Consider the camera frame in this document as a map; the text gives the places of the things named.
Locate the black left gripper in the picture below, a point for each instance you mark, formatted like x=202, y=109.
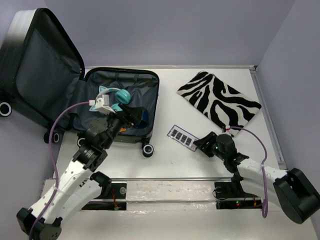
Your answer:
x=129, y=115

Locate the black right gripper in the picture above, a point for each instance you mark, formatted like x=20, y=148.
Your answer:
x=202, y=143

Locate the teal cat-ear headphones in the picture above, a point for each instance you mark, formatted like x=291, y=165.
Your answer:
x=122, y=95

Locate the zebra print fuzzy pouch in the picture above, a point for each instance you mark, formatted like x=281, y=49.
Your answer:
x=219, y=102

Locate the black space-print kids suitcase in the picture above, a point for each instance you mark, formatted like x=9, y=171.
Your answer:
x=43, y=77

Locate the dark blue cup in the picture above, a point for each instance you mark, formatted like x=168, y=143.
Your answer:
x=144, y=119

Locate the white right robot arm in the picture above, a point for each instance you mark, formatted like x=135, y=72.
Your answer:
x=290, y=190

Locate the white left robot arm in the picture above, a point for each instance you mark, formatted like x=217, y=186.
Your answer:
x=80, y=182

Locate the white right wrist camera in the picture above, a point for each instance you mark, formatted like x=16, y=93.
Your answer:
x=226, y=128

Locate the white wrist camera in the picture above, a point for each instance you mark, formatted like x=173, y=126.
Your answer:
x=101, y=105
x=226, y=128

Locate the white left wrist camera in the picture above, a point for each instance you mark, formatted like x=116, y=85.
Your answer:
x=101, y=105

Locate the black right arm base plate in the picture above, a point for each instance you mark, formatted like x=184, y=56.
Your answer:
x=230, y=196

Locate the aluminium table edge rail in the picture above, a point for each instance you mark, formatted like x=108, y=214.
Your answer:
x=267, y=118

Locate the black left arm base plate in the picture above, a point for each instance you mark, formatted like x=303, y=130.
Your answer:
x=112, y=200

